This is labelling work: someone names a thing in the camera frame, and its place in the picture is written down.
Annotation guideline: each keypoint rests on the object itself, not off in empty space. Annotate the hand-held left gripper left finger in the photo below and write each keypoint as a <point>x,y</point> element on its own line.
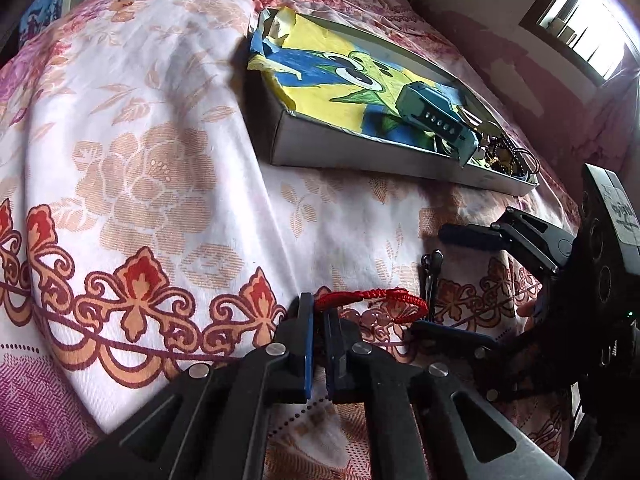
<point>306,360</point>

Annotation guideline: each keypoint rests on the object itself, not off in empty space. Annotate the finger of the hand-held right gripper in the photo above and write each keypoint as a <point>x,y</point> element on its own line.
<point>450,332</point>
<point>470,232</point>

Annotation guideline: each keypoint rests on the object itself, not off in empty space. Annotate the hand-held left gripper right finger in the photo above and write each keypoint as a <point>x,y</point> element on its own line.
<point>334,360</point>

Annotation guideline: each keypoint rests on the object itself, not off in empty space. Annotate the black hair clip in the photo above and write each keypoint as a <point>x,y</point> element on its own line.
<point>434,270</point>

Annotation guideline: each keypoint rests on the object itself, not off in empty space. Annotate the grey cardboard box lid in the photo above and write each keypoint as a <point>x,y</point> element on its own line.
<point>350,152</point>

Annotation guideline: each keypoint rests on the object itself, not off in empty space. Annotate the person's right hand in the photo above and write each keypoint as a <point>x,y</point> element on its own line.
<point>528,312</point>

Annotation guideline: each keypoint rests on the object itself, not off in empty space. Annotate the bronze hair comb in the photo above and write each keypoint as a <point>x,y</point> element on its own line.
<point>475,121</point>

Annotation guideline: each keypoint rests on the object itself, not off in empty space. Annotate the cartoon print paper lining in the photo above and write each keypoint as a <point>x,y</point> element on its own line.
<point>320,90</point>

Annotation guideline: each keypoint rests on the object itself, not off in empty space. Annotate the window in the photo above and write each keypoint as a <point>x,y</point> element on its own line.
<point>580,25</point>

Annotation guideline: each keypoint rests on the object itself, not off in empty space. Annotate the floral pink bed sheet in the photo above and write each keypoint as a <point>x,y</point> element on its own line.
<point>150,160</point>

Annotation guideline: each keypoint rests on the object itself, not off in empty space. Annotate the blue dotted curtain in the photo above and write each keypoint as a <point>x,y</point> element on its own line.
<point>42,10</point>

